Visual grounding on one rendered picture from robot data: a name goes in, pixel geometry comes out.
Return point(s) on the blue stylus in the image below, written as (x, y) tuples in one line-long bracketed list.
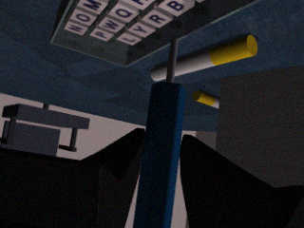
[(161, 150)]

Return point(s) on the keyboard with white letter keys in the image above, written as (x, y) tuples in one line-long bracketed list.
[(123, 32)]

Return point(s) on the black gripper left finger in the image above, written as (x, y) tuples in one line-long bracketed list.
[(95, 192)]

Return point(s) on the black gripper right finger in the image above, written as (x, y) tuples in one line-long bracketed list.
[(219, 194)]

